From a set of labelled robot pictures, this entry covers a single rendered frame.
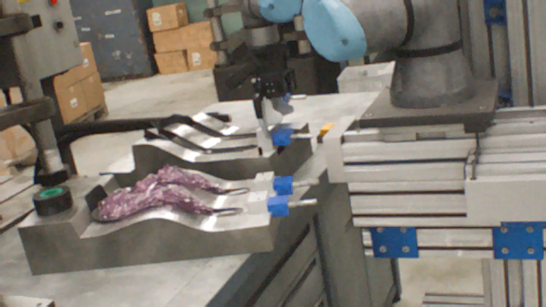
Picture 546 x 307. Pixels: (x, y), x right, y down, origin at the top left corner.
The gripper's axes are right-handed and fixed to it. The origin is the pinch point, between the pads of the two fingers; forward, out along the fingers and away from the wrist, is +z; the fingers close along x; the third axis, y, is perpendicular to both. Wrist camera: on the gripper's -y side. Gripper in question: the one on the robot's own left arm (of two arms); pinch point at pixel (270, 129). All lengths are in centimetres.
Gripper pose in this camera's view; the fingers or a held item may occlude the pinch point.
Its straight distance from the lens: 156.2
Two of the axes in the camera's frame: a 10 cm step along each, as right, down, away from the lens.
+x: 3.9, -3.6, 8.5
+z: 1.7, 9.3, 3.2
